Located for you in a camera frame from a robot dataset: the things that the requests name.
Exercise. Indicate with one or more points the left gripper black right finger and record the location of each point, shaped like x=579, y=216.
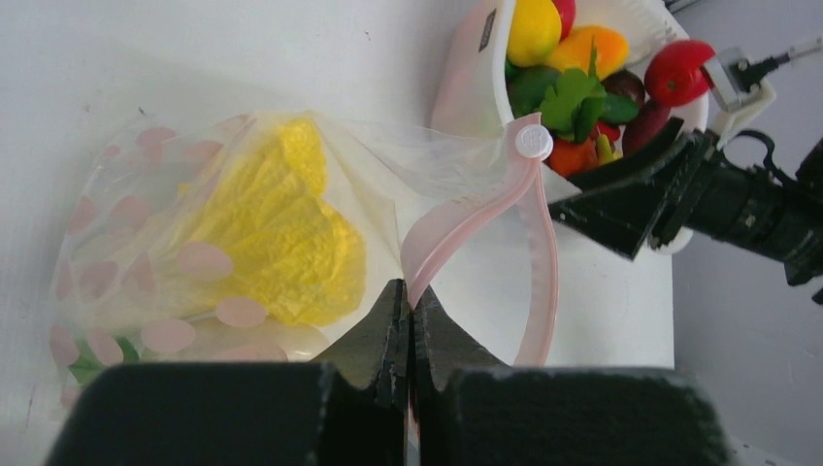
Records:
x=473, y=409

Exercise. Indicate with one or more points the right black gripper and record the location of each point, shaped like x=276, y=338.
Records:
x=663, y=192

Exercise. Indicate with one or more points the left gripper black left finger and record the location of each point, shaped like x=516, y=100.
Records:
x=346, y=406

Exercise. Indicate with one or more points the dark purple toy eggplant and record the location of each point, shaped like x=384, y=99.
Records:
x=626, y=84

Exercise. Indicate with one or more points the red toy tomato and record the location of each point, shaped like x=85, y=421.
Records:
x=674, y=76

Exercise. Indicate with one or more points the orange toy mango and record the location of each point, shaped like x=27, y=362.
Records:
x=605, y=47

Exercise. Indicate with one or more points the white toy radish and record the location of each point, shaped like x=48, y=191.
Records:
x=207, y=339

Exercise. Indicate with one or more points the yellow toy cabbage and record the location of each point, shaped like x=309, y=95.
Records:
x=291, y=251

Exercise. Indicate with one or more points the clear zip top bag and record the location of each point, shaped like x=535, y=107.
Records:
x=117, y=269

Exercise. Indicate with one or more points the yellow toy banana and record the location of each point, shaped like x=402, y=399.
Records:
x=605, y=151

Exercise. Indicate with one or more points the purple toy sweet potato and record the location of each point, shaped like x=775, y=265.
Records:
x=651, y=118

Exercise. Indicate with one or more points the red toy chili pepper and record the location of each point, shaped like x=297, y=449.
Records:
x=612, y=132

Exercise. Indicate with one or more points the green toy cucumber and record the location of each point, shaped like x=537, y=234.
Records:
x=619, y=110

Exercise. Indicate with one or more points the orange toy carrot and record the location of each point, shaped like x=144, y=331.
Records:
x=568, y=159

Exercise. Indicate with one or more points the green toy leaf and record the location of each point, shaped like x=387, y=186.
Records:
x=569, y=102

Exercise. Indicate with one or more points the yellow toy lemon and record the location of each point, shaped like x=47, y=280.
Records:
x=535, y=32

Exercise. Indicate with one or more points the white plastic basket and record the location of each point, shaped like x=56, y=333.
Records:
x=473, y=101

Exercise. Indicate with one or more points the red toy apple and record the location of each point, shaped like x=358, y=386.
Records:
x=567, y=12

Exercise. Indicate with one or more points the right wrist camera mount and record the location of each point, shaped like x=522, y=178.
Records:
x=740, y=87

